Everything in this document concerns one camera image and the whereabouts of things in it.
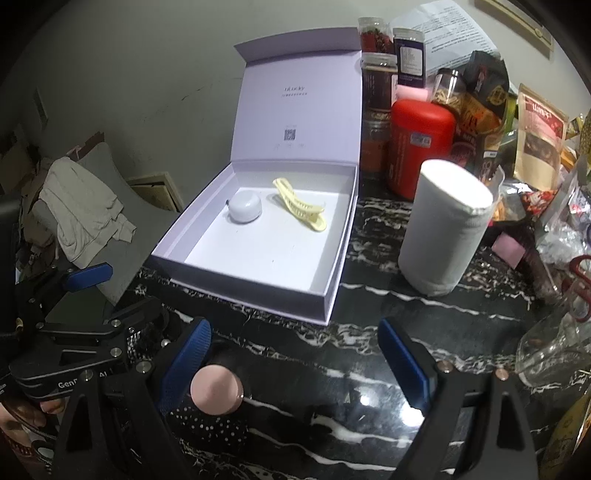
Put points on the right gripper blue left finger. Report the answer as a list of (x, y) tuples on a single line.
[(179, 361)]

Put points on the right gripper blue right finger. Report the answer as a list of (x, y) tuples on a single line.
[(412, 365)]

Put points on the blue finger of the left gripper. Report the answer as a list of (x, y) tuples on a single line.
[(134, 316), (88, 277)]

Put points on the pink round compact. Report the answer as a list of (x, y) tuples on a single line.
[(215, 390)]

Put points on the black polka dot scrunchie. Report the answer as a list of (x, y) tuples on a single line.
[(262, 440)]

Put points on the white round compact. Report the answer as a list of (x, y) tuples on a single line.
[(244, 207)]

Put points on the cream hair claw clip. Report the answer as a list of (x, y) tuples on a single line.
[(308, 213)]

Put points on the person's left hand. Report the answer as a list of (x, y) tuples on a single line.
[(12, 411)]

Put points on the white cloth on chair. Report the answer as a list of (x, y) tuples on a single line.
[(87, 212)]

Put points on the grey cushioned chair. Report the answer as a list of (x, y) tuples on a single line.
[(151, 223)]

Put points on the framed picture on floor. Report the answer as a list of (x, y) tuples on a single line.
[(159, 190)]

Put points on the lavender gift box with lid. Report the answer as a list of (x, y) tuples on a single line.
[(271, 230)]

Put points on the clear glass jar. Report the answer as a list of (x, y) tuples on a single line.
[(555, 347)]

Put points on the pink small box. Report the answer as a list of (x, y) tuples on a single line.
[(509, 250)]

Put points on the white paper roll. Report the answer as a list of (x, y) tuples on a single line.
[(449, 217)]

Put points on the red canister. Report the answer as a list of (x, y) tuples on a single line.
[(420, 131)]

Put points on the black snack bag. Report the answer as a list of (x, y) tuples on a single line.
[(480, 127)]

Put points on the brown kraft snack pouch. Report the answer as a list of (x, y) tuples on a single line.
[(540, 139)]

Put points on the glass noodle jar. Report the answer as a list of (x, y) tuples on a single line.
[(449, 90)]

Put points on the dark spice jar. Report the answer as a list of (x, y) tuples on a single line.
[(380, 78)]

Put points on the blue label jar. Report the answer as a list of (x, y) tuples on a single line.
[(409, 47)]

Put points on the printed paper sheet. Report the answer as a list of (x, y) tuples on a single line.
[(450, 34)]

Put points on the red berry jar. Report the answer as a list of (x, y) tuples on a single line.
[(375, 35)]

